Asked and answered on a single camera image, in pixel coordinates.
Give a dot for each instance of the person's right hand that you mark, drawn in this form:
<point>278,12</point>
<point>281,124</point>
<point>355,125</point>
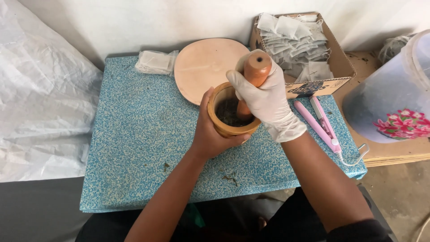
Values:
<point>268,100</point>

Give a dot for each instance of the person's left hand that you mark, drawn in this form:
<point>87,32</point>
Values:
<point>208,134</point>

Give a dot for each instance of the person's right fingers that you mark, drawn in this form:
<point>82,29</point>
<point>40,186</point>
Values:
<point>248,84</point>

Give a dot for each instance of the wooden pestle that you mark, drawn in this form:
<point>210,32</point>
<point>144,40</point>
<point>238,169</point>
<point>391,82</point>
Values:
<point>255,72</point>

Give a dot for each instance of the wooden mortar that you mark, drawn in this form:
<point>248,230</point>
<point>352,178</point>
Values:
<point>220,124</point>

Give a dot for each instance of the dark crushed herbs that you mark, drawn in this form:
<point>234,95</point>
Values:
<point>228,116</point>

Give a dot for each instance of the round pink plate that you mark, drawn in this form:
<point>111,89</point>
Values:
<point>201,67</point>

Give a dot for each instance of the pile of white tea bags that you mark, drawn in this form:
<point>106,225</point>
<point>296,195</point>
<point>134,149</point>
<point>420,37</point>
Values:
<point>295,43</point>

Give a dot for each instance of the pink mini sealer iron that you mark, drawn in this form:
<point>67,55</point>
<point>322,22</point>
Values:
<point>319,126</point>

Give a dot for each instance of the cardboard box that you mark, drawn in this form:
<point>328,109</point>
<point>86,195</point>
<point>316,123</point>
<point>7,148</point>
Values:
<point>336,67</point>

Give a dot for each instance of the clear packet of empty bags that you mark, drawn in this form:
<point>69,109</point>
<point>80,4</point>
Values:
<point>156,62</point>

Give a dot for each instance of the blue speckled foam board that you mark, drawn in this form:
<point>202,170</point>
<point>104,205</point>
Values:
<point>141,134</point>

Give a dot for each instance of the person's dark clothing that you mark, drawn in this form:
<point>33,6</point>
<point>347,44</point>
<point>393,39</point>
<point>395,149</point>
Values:
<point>268,221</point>

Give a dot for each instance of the translucent floral plastic bucket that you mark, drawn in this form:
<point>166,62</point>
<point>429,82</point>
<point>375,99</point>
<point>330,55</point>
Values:
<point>393,97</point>

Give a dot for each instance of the grey mesh bundle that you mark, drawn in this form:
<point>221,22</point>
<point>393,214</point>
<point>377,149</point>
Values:
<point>393,47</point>

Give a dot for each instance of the white plastic sack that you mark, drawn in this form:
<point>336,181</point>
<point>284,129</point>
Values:
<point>43,100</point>

